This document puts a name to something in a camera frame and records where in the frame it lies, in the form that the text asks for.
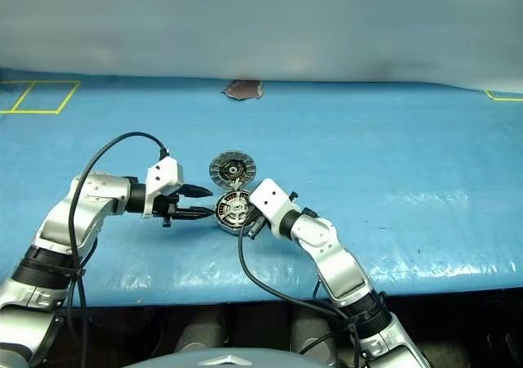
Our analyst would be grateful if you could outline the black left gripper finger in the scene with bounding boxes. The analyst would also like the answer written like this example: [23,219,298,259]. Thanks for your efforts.
[181,182,217,200]
[170,205,215,221]

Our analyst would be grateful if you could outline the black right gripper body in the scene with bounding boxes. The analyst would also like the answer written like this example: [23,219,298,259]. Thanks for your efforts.
[244,208,267,241]

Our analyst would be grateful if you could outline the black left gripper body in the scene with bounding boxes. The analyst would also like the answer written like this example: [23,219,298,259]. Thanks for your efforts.
[153,193,184,228]

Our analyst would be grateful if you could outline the grey motor housing copper windings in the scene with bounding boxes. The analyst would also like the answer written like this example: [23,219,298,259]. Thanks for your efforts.
[212,189,257,236]

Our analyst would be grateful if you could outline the black spoked ring part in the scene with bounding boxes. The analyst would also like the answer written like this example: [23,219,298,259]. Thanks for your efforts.
[215,193,251,227]

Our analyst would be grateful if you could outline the grey motor lid circuit board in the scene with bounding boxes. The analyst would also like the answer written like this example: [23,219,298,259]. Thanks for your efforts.
[208,150,258,191]

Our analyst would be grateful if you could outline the grey rounded shape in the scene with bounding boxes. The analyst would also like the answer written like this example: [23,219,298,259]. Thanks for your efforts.
[174,307,226,352]
[291,307,341,366]

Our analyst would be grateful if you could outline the blue table cover sheet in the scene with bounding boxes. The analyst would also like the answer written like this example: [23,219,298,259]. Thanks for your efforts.
[0,67,523,308]

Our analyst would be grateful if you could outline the grey robot torso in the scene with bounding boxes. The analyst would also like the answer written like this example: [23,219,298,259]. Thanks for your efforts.
[121,345,306,368]

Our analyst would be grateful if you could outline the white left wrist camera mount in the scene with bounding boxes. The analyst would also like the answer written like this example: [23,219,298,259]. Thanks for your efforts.
[141,157,185,221]

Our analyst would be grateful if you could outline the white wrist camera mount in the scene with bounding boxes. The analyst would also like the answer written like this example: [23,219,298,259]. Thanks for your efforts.
[248,177,304,240]
[141,157,185,221]

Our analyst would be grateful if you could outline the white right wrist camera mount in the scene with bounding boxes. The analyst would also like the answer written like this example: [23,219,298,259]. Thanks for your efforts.
[248,177,304,240]

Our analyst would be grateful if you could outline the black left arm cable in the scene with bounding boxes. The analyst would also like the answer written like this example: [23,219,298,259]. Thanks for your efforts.
[65,132,172,368]

